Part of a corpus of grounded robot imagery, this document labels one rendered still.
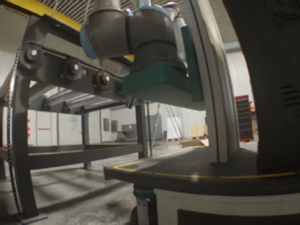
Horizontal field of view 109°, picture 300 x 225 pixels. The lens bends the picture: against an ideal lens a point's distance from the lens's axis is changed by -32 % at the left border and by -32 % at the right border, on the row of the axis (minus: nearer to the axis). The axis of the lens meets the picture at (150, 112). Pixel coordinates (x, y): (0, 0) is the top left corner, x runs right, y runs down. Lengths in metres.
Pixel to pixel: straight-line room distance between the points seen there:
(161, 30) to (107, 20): 0.19
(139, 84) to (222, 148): 0.30
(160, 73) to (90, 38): 0.29
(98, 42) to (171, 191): 0.50
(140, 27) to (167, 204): 0.51
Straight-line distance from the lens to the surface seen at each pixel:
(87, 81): 1.18
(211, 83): 0.51
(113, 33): 0.55
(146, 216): 0.56
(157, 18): 0.56
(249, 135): 2.85
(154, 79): 0.41
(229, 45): 11.60
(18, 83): 0.90
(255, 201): 0.32
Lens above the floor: 0.42
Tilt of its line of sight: 8 degrees up
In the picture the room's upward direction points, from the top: 4 degrees counter-clockwise
